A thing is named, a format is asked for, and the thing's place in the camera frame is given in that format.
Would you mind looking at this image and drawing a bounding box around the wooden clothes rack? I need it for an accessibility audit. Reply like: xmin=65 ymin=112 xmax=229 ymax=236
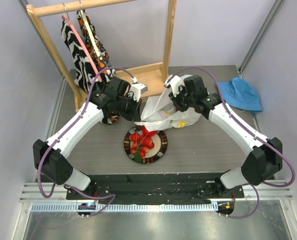
xmin=26 ymin=0 xmax=177 ymax=111

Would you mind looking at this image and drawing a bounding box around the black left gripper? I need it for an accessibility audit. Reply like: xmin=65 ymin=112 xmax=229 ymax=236
xmin=115 ymin=94 xmax=142 ymax=122

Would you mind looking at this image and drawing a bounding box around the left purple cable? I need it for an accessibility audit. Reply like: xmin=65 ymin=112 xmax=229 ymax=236
xmin=37 ymin=66 xmax=139 ymax=217

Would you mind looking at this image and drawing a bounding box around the perforated metal rail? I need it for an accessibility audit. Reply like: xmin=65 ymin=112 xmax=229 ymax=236
xmin=30 ymin=201 xmax=218 ymax=213

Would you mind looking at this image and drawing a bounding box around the cream hanger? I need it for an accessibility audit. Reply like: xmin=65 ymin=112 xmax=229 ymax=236
xmin=80 ymin=10 xmax=101 ymax=57

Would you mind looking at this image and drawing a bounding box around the blue bucket hat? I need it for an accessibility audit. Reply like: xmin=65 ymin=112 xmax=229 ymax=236
xmin=218 ymin=77 xmax=263 ymax=113

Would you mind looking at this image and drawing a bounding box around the patterned round plate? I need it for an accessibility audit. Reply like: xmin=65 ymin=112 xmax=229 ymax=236
xmin=123 ymin=125 xmax=168 ymax=165

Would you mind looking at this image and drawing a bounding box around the fake red cherry bunch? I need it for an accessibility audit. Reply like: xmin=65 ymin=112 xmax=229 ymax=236
xmin=129 ymin=132 xmax=155 ymax=163

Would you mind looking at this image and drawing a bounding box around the white plastic bag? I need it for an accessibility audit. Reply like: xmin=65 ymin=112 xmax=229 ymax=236
xmin=135 ymin=88 xmax=201 ymax=131

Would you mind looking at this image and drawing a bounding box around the orange black patterned garment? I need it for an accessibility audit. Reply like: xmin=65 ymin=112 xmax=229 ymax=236
xmin=76 ymin=9 xmax=120 ymax=125

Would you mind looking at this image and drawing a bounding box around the left aluminium frame post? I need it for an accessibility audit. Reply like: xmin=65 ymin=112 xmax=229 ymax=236
xmin=18 ymin=0 xmax=67 ymax=78

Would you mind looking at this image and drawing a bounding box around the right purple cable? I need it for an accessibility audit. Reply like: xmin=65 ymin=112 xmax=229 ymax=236
xmin=173 ymin=66 xmax=296 ymax=220

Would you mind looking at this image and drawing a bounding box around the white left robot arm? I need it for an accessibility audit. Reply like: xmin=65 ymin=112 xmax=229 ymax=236
xmin=33 ymin=77 xmax=148 ymax=200

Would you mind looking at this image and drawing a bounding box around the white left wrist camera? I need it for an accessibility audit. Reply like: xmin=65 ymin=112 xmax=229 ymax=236
xmin=129 ymin=77 xmax=148 ymax=102

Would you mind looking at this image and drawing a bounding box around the fake red apple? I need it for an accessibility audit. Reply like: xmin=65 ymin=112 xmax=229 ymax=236
xmin=141 ymin=126 xmax=157 ymax=137

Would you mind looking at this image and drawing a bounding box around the black white zebra garment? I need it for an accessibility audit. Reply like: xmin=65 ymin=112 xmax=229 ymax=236
xmin=60 ymin=18 xmax=99 ymax=97

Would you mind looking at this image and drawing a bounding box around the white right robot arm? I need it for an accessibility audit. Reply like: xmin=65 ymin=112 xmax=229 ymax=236
xmin=165 ymin=75 xmax=283 ymax=198

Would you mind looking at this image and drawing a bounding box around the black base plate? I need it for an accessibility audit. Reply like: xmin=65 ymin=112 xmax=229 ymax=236
xmin=35 ymin=172 xmax=274 ymax=201

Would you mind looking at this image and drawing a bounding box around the pink hanger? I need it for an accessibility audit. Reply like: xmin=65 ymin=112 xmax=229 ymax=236
xmin=61 ymin=14 xmax=102 ymax=83

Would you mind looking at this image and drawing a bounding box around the aluminium corner frame post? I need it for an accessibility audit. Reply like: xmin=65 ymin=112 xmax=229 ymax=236
xmin=238 ymin=0 xmax=286 ymax=76

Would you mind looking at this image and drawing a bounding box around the purple cable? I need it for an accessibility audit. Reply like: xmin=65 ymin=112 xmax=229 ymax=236
xmin=173 ymin=66 xmax=296 ymax=220
xmin=37 ymin=66 xmax=139 ymax=217

